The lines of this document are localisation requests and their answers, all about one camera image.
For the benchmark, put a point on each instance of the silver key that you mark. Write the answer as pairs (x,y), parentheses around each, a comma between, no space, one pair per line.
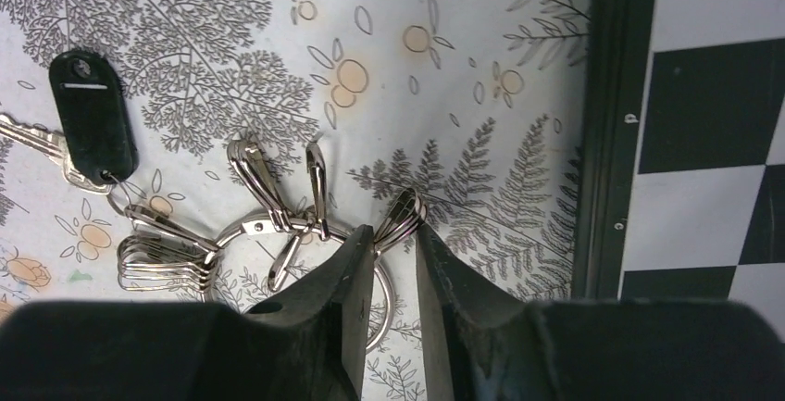
(54,146)

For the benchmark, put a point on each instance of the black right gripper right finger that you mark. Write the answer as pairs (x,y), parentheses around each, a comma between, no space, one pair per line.
(481,343)

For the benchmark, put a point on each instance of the black key tag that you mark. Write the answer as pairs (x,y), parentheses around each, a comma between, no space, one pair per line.
(94,117)

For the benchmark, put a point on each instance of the floral patterned table mat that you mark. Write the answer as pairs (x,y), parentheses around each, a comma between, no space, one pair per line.
(476,104)

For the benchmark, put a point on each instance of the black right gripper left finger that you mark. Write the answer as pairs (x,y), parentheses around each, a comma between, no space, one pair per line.
(307,342)

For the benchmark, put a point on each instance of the black and white chessboard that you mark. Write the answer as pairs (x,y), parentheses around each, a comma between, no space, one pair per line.
(682,170)

